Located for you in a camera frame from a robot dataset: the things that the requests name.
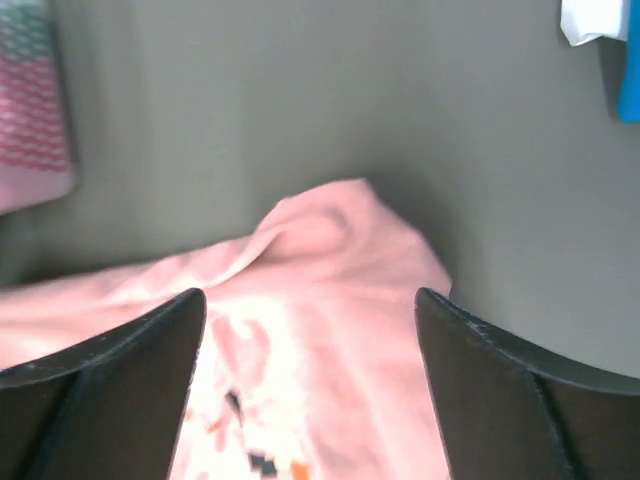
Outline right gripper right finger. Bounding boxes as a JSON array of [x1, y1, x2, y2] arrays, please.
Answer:
[[415, 288, 639, 479]]

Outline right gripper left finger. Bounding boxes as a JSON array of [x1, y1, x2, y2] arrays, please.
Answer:
[[1, 289, 206, 480]]

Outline pink t shirt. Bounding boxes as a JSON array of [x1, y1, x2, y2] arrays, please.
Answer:
[[1, 179, 451, 479]]

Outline white plastic laundry basket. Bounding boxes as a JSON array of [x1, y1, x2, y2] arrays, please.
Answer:
[[1, 1, 76, 214]]

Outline blue folded t shirt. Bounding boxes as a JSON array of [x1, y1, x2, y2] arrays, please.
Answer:
[[617, 36, 639, 123]]

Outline white folded t shirt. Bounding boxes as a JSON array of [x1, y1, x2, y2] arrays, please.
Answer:
[[560, 0, 631, 47]]

